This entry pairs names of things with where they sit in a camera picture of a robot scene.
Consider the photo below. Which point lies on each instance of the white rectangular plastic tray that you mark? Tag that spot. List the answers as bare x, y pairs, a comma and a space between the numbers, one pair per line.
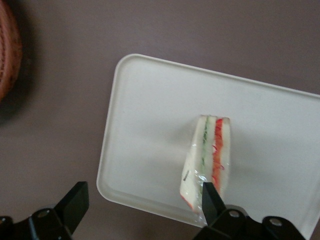
150, 120

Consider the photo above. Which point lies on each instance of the round brown wicker basket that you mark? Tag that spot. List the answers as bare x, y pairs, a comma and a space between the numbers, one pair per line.
8, 50

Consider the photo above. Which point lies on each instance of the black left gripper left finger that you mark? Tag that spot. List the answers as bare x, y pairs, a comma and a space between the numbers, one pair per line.
73, 202

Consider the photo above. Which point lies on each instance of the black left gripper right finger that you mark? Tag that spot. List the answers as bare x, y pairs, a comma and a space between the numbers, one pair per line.
212, 202

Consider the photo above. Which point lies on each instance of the triangle sandwich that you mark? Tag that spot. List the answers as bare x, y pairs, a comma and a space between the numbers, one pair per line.
195, 160

